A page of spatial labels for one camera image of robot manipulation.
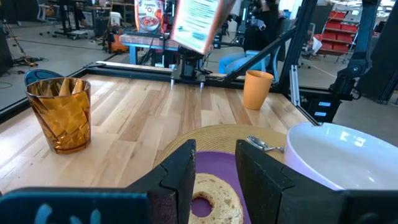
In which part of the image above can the blue-legged wooden table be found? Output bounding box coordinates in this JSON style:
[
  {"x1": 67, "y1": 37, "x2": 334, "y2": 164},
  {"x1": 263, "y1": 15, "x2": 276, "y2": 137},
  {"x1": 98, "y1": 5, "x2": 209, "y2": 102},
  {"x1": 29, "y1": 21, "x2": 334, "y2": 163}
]
[{"x1": 119, "y1": 33, "x2": 182, "y2": 68}]

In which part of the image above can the amber glass tumbler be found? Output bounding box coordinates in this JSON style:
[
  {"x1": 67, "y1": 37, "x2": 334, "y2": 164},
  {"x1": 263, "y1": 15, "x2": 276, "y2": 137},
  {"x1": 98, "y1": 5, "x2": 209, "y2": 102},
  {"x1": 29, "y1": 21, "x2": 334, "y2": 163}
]
[{"x1": 25, "y1": 77, "x2": 92, "y2": 156}]

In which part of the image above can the red storage bin shelf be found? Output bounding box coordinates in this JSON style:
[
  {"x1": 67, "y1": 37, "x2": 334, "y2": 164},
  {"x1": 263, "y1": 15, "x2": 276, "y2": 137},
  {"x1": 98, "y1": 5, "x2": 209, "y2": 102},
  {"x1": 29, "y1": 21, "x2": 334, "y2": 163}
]
[{"x1": 319, "y1": 9, "x2": 359, "y2": 54}]

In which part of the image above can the background cereal box with bowl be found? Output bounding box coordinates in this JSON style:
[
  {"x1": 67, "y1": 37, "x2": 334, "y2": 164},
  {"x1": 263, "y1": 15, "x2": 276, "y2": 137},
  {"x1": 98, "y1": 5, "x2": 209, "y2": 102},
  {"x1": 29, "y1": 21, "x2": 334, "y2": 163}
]
[{"x1": 134, "y1": 0, "x2": 165, "y2": 34}]

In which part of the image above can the orange plastic cup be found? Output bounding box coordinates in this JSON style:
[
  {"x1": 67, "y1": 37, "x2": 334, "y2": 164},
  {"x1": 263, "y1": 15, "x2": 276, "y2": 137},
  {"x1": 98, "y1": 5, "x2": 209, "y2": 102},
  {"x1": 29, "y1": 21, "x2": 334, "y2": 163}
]
[{"x1": 243, "y1": 70, "x2": 275, "y2": 111}]

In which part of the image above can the round woven placemat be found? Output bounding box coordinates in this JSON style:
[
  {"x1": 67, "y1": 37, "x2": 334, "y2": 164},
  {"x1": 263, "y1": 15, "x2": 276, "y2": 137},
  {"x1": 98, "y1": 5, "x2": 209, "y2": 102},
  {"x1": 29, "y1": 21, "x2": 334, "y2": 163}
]
[{"x1": 152, "y1": 124, "x2": 289, "y2": 169}]

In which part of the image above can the person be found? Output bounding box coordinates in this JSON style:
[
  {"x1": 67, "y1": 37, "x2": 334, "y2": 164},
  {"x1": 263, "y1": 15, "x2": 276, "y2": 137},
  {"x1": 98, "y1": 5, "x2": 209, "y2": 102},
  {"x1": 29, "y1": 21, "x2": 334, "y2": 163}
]
[{"x1": 218, "y1": 0, "x2": 283, "y2": 75}]

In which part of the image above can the white bowl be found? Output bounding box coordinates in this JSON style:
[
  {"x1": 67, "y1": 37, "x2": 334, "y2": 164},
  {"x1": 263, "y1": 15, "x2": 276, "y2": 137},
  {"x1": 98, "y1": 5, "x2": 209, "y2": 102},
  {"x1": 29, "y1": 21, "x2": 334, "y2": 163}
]
[{"x1": 283, "y1": 121, "x2": 398, "y2": 192}]

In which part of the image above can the colourful cereal box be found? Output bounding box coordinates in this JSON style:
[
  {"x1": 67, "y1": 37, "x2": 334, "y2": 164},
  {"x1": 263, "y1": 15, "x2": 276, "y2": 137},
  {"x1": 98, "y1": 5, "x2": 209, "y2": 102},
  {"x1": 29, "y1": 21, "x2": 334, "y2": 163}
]
[{"x1": 170, "y1": 0, "x2": 238, "y2": 56}]

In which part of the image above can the toasted bagel half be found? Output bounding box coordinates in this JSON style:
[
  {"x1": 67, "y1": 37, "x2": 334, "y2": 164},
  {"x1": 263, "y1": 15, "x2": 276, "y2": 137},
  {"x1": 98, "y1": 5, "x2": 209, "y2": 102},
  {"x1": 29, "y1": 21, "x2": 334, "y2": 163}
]
[{"x1": 187, "y1": 172, "x2": 245, "y2": 224}]

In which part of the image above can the purple plastic plate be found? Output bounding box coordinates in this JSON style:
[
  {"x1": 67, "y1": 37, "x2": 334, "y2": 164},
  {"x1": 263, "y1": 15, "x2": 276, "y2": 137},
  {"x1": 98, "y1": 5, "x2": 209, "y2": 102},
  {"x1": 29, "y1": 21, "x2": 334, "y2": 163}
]
[{"x1": 190, "y1": 151, "x2": 253, "y2": 224}]

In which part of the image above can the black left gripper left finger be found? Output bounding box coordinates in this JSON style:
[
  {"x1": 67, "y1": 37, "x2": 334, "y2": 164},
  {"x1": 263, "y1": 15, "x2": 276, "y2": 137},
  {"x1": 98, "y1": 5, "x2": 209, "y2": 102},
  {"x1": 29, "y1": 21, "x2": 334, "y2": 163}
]
[{"x1": 126, "y1": 139, "x2": 198, "y2": 224}]

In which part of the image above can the orange floor machine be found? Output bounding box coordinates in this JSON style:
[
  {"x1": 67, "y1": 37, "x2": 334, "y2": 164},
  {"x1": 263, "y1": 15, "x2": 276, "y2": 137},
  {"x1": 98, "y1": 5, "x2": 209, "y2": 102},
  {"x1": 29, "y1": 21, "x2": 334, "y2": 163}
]
[{"x1": 106, "y1": 26, "x2": 129, "y2": 54}]

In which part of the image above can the metal spoon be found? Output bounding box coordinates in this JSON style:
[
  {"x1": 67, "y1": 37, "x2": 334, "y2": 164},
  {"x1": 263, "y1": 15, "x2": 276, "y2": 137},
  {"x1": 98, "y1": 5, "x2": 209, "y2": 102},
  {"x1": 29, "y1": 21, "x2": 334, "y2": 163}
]
[{"x1": 246, "y1": 134, "x2": 285, "y2": 154}]

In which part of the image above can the blue round stool seat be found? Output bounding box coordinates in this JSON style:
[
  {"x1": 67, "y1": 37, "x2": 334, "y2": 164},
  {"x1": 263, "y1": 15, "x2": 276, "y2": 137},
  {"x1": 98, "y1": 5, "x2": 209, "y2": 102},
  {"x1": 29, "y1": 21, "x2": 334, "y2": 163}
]
[{"x1": 24, "y1": 68, "x2": 65, "y2": 86}]

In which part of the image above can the black aluminium table rail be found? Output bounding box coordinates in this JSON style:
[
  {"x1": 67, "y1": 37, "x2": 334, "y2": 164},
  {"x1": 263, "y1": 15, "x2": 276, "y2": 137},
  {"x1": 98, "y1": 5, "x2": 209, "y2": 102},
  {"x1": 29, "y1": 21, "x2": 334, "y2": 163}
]
[{"x1": 0, "y1": 65, "x2": 98, "y2": 124}]

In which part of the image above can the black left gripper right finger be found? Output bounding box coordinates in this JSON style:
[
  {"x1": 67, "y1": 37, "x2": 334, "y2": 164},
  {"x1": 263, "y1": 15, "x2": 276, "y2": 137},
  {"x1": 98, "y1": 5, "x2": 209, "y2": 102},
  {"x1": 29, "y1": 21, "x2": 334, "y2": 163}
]
[{"x1": 234, "y1": 139, "x2": 343, "y2": 224}]

